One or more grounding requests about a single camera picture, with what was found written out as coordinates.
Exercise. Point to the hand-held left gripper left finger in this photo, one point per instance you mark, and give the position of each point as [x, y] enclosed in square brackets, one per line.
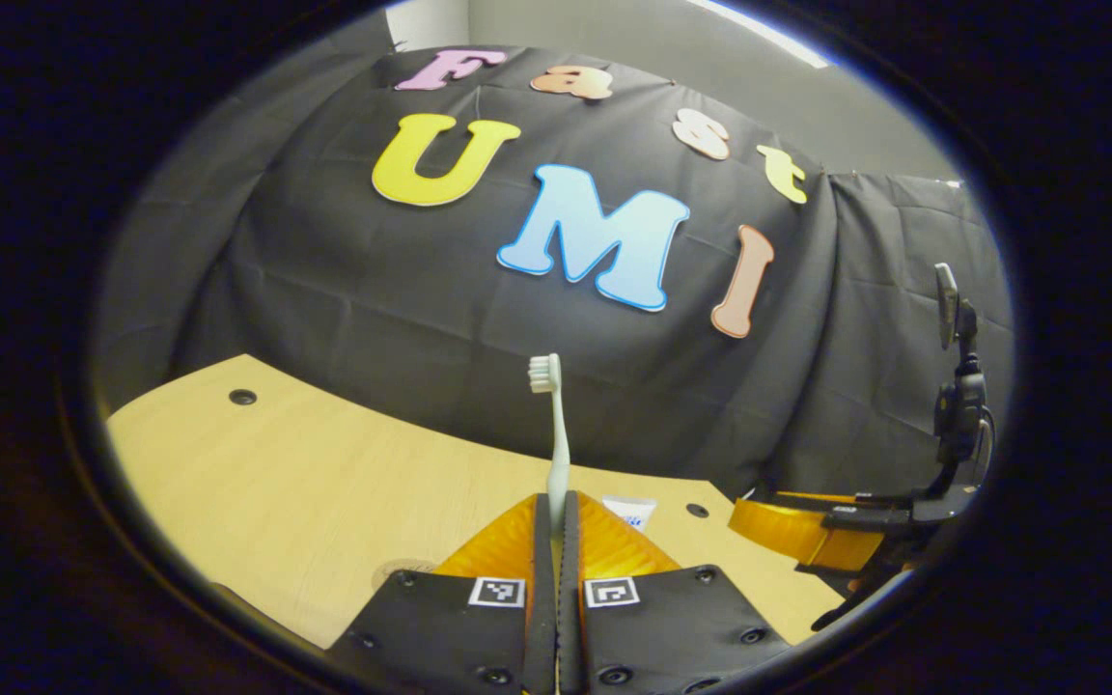
[543, 618]

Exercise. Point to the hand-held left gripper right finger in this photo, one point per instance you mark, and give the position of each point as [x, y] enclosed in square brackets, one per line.
[569, 618]

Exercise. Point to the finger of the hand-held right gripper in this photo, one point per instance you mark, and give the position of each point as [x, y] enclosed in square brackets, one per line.
[865, 516]
[778, 526]

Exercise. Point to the white toothpaste tube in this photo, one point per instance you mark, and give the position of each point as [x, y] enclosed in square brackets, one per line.
[633, 510]

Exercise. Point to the round cork coaster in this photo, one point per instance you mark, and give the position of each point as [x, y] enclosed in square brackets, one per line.
[411, 564]

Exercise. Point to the pale green toothbrush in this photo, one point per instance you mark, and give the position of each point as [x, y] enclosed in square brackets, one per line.
[559, 454]

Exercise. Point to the black backdrop cloth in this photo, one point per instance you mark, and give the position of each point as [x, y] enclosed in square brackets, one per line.
[373, 319]

